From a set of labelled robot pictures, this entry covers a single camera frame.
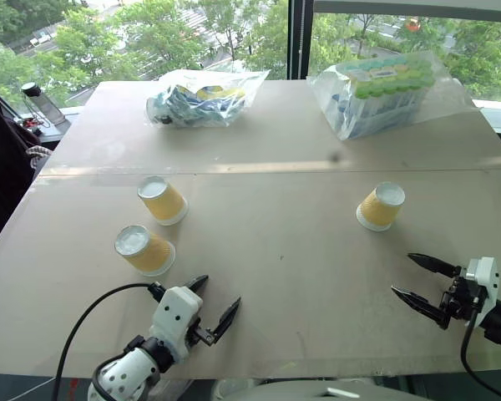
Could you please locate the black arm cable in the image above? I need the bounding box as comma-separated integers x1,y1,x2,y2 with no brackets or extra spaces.
52,281,168,401
460,292,501,401

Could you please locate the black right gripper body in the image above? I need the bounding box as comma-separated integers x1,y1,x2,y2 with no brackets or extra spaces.
438,266,482,323

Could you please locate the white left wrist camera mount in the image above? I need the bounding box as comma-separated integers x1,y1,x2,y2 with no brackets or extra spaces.
149,286,204,361

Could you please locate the dark window frame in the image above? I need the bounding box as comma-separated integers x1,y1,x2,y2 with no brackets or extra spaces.
286,0,501,82

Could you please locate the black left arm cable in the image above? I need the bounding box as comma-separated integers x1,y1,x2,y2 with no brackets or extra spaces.
52,281,168,401

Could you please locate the clear bag of blue packets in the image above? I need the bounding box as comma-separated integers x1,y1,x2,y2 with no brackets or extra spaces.
145,69,271,129

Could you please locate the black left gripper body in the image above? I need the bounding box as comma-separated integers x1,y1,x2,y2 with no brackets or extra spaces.
185,316,216,348

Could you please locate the clear bag of capped tubes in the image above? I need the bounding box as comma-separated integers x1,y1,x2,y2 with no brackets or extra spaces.
306,51,476,142

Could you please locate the braided beige rope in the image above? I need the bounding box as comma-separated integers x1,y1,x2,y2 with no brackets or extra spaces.
26,144,52,170

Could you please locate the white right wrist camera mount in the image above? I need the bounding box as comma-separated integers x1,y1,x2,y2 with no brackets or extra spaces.
462,256,500,327

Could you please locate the yellow paper cup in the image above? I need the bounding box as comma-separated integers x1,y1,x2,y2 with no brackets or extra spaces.
114,225,177,277
137,175,190,227
356,180,406,233

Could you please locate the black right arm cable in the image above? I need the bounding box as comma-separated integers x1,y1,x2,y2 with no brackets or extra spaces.
460,292,501,401

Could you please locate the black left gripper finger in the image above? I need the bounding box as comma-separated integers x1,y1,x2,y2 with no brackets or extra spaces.
182,274,210,294
210,297,242,344

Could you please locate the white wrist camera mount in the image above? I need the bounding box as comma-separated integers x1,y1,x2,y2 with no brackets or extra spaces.
149,286,204,361
462,256,500,327

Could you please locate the clear bottle with black lid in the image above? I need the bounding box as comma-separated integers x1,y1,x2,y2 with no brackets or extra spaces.
20,82,68,127

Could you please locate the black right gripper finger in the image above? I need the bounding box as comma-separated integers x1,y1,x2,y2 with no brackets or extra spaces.
407,251,463,278
390,286,453,332

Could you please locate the grey rounded robot torso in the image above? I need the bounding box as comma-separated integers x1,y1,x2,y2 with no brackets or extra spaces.
210,377,434,401

